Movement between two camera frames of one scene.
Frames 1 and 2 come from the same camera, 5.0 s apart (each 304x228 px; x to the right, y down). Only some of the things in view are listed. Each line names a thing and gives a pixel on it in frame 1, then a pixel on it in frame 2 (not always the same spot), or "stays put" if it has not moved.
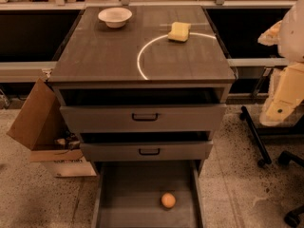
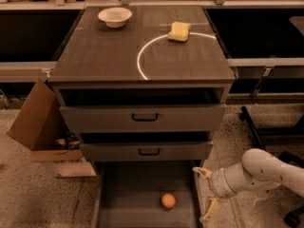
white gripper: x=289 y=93 -> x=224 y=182
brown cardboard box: x=42 y=128 stays put
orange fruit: x=168 y=199 stays put
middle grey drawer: x=146 y=150 stays put
